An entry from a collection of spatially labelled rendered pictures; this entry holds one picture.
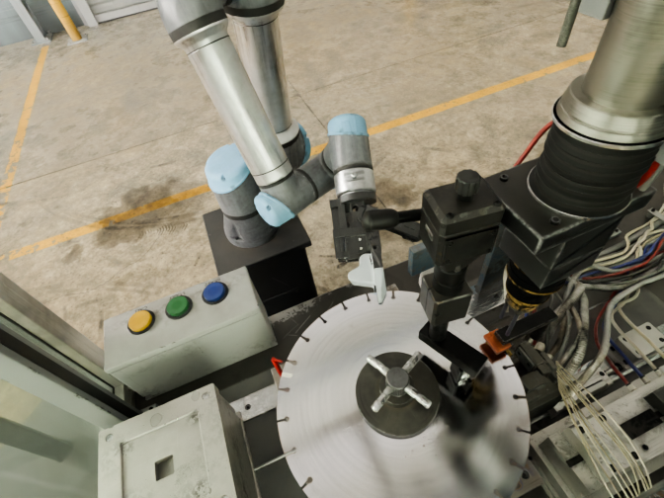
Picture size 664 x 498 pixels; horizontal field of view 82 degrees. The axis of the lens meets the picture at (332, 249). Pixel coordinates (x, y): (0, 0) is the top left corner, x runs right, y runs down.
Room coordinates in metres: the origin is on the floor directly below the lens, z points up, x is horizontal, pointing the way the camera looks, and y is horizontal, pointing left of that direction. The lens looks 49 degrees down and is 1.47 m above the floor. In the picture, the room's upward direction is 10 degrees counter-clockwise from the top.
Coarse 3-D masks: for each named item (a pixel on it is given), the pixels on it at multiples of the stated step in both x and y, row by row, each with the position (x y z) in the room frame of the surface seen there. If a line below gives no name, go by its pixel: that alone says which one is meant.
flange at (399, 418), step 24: (384, 360) 0.22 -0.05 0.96; (360, 384) 0.19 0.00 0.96; (384, 384) 0.18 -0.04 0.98; (432, 384) 0.18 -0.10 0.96; (360, 408) 0.16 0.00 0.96; (384, 408) 0.16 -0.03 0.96; (408, 408) 0.15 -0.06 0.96; (432, 408) 0.15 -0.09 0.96; (384, 432) 0.13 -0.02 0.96; (408, 432) 0.12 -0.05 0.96
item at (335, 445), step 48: (336, 336) 0.28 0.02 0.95; (384, 336) 0.26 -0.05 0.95; (480, 336) 0.23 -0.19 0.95; (288, 384) 0.21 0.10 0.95; (336, 384) 0.20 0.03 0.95; (480, 384) 0.17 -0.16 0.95; (288, 432) 0.15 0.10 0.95; (336, 432) 0.14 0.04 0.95; (432, 432) 0.12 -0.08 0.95; (480, 432) 0.11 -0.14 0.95; (336, 480) 0.09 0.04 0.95; (384, 480) 0.08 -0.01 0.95; (432, 480) 0.07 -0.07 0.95; (480, 480) 0.06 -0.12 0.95
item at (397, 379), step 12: (372, 360) 0.21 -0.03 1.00; (408, 360) 0.20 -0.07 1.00; (384, 372) 0.19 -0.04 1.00; (396, 372) 0.18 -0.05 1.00; (408, 372) 0.18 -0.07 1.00; (396, 384) 0.17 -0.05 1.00; (408, 384) 0.17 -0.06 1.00; (384, 396) 0.16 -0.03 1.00; (396, 396) 0.16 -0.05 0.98; (420, 396) 0.15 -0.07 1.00; (372, 408) 0.15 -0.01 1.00
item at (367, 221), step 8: (384, 208) 0.26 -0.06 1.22; (392, 208) 0.26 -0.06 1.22; (368, 216) 0.25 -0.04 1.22; (376, 216) 0.25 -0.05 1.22; (384, 216) 0.25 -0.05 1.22; (392, 216) 0.25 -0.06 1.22; (400, 216) 0.25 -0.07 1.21; (408, 216) 0.25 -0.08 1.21; (416, 216) 0.25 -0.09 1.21; (368, 224) 0.24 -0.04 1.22; (376, 224) 0.24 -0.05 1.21; (384, 224) 0.24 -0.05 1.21; (392, 224) 0.24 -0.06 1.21
